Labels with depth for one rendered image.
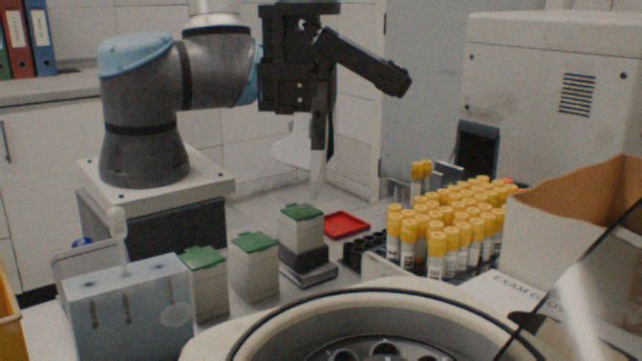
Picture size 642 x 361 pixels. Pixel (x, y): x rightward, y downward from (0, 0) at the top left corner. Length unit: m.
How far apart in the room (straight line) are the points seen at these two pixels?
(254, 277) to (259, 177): 2.75
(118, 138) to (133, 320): 0.45
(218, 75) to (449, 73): 1.81
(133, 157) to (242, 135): 2.34
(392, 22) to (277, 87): 2.27
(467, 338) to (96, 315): 0.30
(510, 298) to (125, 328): 0.34
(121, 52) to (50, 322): 0.41
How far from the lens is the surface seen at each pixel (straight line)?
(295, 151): 0.57
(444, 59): 2.60
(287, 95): 0.59
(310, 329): 0.41
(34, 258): 2.34
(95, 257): 0.61
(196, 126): 3.07
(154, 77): 0.87
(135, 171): 0.90
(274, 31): 0.59
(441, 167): 0.89
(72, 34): 2.81
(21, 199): 2.25
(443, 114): 2.63
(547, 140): 0.85
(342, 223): 0.81
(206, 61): 0.89
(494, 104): 0.89
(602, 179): 0.71
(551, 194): 0.62
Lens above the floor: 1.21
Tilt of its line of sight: 20 degrees down
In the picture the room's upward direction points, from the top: straight up
